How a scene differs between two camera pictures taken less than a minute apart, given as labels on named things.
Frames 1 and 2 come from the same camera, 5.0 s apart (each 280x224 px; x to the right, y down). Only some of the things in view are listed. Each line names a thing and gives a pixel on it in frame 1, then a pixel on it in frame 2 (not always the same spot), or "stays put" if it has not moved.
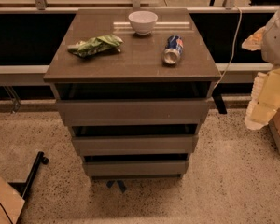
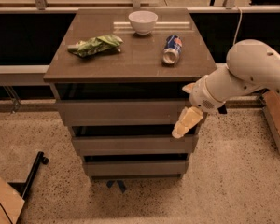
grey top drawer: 134,112 stays put
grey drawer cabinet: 133,86 stays put
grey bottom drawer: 135,168 stays put
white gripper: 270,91 → 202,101
